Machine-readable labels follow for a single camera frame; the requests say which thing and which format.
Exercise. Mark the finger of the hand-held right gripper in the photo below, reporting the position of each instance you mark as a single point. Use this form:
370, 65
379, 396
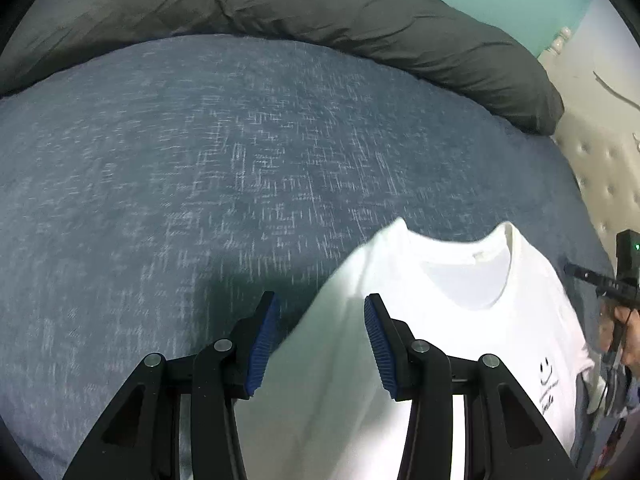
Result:
585, 275

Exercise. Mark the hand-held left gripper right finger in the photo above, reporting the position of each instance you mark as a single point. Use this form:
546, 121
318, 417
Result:
382, 350

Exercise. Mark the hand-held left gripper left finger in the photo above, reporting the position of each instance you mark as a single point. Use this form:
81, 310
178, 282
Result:
260, 345

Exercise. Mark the white t-shirt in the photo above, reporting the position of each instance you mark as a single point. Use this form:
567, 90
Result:
475, 310

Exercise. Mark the person's right hand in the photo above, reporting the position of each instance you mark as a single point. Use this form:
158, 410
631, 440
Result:
632, 340

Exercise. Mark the cream tufted headboard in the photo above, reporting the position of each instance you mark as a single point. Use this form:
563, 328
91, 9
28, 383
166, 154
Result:
600, 150

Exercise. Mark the blue-grey bed sheet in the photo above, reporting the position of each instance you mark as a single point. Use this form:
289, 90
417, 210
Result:
175, 185

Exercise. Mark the dark grey long pillow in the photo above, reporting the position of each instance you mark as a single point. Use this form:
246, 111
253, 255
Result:
300, 15

